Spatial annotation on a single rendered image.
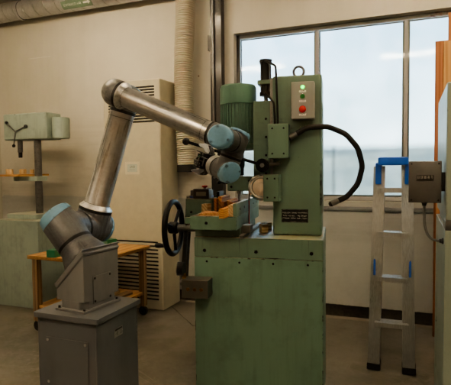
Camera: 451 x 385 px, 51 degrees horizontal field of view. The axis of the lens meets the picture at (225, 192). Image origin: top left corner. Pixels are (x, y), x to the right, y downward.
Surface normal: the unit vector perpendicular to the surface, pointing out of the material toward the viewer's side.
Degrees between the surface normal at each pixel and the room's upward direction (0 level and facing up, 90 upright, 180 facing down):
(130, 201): 90
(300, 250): 90
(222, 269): 90
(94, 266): 90
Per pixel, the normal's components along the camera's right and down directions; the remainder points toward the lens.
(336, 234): -0.36, 0.05
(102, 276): 0.90, 0.01
